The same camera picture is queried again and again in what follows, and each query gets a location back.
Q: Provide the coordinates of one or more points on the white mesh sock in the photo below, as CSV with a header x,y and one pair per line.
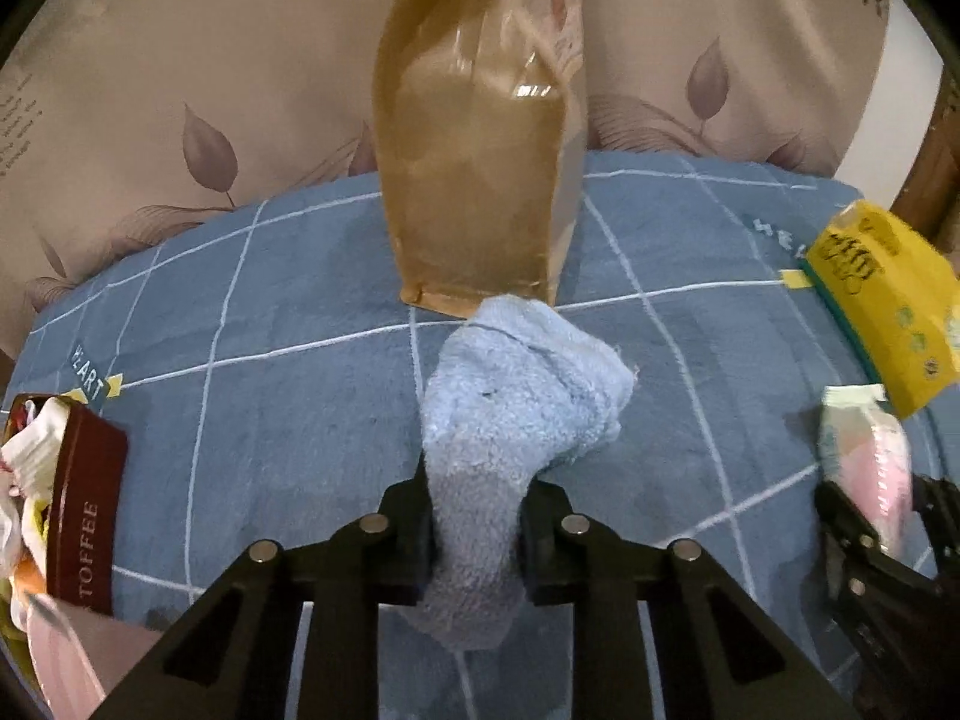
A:
x,y
37,442

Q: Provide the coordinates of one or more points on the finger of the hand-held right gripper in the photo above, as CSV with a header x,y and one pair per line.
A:
x,y
937,517
844,521

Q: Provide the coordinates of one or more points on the pink mug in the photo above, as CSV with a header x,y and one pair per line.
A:
x,y
67,667

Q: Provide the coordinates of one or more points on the red and gold tin box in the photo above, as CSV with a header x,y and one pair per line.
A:
x,y
86,510

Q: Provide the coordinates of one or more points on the pale printed plastic packet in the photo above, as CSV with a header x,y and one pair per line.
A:
x,y
870,465

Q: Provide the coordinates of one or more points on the brown wooden furniture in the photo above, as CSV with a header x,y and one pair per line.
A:
x,y
937,165

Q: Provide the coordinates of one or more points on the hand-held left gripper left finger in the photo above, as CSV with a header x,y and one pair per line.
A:
x,y
405,532

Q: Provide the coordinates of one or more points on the brown paper food pouch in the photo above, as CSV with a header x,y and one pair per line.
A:
x,y
472,187

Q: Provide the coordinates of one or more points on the beige leaf print curtain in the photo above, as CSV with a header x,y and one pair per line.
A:
x,y
262,90

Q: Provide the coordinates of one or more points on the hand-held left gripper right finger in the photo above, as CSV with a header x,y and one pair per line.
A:
x,y
544,540

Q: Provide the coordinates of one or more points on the light blue fluffy sock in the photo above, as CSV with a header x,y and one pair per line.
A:
x,y
510,405

